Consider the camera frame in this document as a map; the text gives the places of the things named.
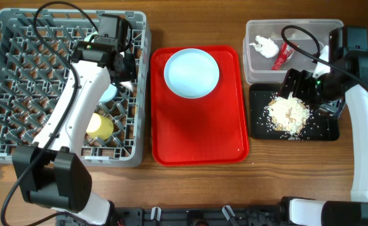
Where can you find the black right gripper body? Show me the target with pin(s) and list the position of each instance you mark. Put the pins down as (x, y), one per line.
(305, 89)

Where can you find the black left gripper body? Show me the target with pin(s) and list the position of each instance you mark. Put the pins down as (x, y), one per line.
(129, 69)

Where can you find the pale blue bowl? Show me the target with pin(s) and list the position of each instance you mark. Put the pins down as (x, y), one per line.
(108, 94)

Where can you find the red snack wrapper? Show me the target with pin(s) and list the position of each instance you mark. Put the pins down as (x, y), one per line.
(285, 53)

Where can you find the white tissue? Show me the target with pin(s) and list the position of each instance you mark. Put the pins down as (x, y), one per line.
(265, 46)

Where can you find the yellow plastic cup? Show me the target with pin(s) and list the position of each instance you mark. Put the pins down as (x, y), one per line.
(100, 126)

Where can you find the white round plate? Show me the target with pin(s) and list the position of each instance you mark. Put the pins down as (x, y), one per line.
(191, 73)

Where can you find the white plastic fork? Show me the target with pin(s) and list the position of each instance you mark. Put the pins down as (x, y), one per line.
(128, 85)

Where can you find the pale green bowl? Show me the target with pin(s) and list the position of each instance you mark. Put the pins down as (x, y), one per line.
(89, 39)

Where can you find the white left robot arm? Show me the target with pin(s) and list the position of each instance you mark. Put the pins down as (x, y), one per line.
(49, 172)

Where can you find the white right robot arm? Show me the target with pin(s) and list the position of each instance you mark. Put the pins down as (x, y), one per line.
(348, 80)

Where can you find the rice food waste pile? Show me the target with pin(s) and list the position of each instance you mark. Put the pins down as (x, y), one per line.
(287, 115)

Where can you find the grey dishwasher rack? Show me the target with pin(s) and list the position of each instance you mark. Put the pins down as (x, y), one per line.
(33, 45)

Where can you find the clear plastic bin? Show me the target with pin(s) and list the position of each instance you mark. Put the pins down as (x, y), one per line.
(257, 68)

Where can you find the red plastic tray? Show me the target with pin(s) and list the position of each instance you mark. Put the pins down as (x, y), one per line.
(208, 130)

